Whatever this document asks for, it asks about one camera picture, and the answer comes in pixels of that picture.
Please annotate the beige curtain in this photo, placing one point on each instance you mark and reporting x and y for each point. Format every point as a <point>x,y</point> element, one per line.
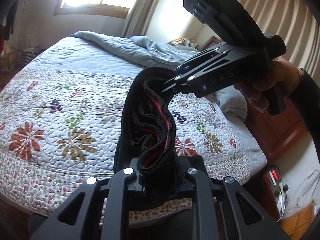
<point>282,12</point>

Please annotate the striped basket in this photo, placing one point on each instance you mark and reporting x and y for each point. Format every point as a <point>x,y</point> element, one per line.
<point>30,53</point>

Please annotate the person's right forearm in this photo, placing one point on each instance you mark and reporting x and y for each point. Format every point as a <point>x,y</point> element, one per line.
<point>310,100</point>

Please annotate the black pants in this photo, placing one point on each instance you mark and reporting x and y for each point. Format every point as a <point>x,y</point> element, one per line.
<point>150,105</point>

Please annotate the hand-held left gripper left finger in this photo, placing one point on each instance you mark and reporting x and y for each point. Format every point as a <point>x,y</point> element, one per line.
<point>125,180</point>

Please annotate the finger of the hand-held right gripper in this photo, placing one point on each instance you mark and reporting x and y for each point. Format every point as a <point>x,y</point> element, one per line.
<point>192,77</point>
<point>200,60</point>

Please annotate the grey curtain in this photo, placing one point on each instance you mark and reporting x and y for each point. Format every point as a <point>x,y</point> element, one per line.
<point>142,10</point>

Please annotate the grey-blue pillow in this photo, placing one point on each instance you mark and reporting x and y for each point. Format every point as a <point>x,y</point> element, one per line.
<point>232,105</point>

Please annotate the red wooden headboard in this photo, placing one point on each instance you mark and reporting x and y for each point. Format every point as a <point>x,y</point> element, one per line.
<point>275,130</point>

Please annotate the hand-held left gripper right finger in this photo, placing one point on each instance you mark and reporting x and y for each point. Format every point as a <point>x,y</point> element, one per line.
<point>193,180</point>

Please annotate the person's right hand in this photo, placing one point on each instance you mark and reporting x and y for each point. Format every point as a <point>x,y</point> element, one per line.
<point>285,76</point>

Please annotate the patterned pillow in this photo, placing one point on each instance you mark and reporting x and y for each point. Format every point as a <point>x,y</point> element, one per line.
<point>183,43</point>

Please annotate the black device with red display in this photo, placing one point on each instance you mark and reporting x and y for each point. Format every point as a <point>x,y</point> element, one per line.
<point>275,187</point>

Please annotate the black hanging garment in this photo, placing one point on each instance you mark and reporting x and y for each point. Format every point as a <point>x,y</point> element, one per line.
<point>8,20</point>

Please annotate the light blue duvet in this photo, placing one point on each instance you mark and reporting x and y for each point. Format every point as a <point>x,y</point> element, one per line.
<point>112,45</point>

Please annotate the floral quilted bedspread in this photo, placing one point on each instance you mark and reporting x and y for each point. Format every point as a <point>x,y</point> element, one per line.
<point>62,105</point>

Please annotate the light blue bed sheet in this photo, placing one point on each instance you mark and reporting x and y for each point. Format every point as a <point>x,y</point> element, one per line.
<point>252,145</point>

